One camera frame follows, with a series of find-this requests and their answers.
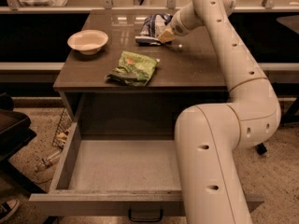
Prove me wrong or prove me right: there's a grey drawer cabinet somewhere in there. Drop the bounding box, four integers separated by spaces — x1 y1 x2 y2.
54 10 229 126

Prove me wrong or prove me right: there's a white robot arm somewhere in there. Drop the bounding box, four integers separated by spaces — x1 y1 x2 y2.
159 0 281 224

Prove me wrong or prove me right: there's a black stand leg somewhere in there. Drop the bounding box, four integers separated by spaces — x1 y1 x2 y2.
256 143 267 155

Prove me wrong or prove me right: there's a black chair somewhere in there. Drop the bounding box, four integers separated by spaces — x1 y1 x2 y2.
0 93 44 193

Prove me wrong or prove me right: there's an open grey top drawer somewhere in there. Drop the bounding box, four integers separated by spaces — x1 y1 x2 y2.
29 92 264 217

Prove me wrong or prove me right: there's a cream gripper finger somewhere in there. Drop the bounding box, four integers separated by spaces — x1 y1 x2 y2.
158 28 176 44

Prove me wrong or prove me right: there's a wire mesh basket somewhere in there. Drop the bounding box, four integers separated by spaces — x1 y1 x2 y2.
51 109 72 148

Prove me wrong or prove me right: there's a sneaker shoe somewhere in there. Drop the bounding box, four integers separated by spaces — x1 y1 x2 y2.
0 199 20 224

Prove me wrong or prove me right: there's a clear plastic bottle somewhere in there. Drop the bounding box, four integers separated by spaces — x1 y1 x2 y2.
35 150 62 173

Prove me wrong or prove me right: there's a blue chip bag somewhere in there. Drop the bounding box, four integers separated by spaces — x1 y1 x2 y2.
135 13 172 45

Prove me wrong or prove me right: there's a white bowl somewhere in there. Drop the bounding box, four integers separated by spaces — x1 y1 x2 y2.
67 30 108 55

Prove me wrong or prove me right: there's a black drawer handle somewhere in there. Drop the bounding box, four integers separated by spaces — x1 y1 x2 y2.
128 209 164 223

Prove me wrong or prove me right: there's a green chip bag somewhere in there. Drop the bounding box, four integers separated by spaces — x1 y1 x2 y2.
106 51 160 87

